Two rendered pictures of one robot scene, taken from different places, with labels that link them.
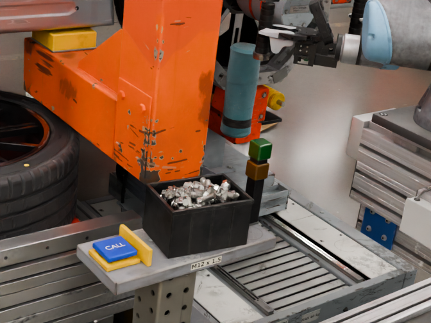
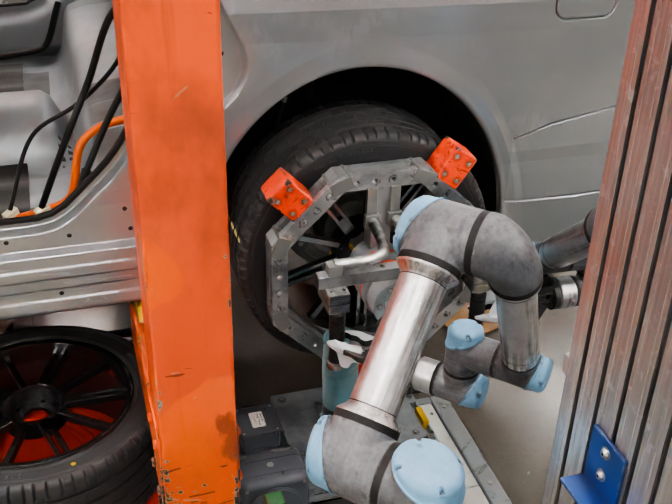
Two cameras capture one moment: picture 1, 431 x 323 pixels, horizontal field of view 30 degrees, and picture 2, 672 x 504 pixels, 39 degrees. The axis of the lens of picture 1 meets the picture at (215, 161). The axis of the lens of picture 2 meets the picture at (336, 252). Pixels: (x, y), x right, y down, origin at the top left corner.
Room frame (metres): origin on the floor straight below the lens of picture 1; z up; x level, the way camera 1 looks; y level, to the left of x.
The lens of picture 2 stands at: (0.42, -0.73, 2.09)
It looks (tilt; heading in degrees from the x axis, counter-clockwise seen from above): 31 degrees down; 22
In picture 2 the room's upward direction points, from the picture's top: 2 degrees clockwise
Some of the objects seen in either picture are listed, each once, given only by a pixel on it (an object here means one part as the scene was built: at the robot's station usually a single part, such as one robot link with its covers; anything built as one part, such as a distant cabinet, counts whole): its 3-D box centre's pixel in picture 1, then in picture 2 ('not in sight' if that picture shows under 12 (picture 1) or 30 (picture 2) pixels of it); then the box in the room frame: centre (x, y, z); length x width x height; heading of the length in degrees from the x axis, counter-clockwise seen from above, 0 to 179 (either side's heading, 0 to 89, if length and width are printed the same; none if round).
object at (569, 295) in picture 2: not in sight; (561, 293); (2.39, -0.51, 0.85); 0.08 x 0.05 x 0.08; 40
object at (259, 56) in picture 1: (264, 29); (336, 337); (2.03, -0.08, 0.83); 0.04 x 0.04 x 0.16
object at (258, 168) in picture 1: (257, 168); not in sight; (1.68, -0.10, 0.59); 0.04 x 0.04 x 0.04; 39
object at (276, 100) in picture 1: (253, 88); not in sight; (2.48, -0.09, 0.51); 0.29 x 0.06 x 0.06; 39
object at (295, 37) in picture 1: (295, 36); (363, 354); (2.00, -0.16, 0.83); 0.09 x 0.05 x 0.02; 93
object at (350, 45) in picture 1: (348, 48); (426, 374); (2.01, -0.30, 0.81); 0.08 x 0.05 x 0.08; 174
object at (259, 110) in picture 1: (235, 107); not in sight; (2.35, -0.04, 0.48); 0.16 x 0.12 x 0.17; 39
